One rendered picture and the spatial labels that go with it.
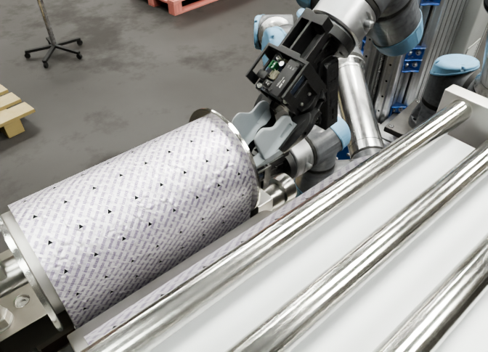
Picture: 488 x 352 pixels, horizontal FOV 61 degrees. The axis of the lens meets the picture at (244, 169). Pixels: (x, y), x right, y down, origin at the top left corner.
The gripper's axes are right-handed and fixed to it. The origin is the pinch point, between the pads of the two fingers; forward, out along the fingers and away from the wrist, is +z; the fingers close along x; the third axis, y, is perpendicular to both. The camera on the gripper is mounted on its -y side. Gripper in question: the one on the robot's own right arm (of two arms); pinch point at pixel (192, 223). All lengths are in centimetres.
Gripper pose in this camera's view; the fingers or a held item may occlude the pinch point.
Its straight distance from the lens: 68.2
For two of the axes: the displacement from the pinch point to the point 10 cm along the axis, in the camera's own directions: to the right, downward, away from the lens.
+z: -7.7, 4.3, -4.8
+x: 6.4, 5.1, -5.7
